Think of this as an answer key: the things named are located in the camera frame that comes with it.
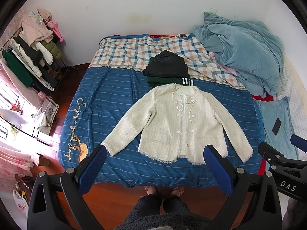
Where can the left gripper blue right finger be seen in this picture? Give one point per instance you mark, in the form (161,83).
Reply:
(221,169)

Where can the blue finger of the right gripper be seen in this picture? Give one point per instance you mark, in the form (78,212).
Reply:
(299,142)

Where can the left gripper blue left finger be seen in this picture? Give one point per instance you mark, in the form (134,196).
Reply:
(89,168)

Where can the cream tweed jacket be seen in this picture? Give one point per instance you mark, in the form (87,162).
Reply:
(174,122)

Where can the clothes rack with garments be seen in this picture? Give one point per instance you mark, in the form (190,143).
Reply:
(31,51)

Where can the pink clothes hanger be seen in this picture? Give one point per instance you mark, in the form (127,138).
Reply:
(53,26)

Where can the light blue pillow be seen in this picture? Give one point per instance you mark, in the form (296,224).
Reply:
(270,111)

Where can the black smartphone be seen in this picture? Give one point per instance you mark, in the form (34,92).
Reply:
(276,126)

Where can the person's right foot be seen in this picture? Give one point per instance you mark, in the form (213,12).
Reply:
(178,191)

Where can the person's foot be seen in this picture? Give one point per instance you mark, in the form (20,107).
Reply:
(150,190)
(178,191)

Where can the white quilted blanket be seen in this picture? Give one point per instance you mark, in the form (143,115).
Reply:
(291,86)

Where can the person's left foot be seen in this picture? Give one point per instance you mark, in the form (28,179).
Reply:
(150,190)

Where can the white shopping bag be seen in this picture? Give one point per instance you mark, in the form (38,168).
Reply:
(21,203)

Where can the blue striped bed sheet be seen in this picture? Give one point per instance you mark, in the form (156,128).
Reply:
(105,94)

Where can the floral cloth on stool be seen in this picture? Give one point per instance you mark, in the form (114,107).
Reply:
(45,116)

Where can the red flower pot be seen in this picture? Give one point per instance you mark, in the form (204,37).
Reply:
(16,107)

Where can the pink floral curtain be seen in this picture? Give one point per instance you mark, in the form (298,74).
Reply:
(21,157)

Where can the light blue rumpled duvet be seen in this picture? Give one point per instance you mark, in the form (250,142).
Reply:
(247,47)

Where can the dark green striped-cuff garment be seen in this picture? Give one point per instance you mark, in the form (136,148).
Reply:
(159,81)

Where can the black folded garment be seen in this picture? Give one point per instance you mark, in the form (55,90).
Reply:
(165,65)

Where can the plaid checkered bed cover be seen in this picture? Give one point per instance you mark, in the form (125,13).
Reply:
(135,51)

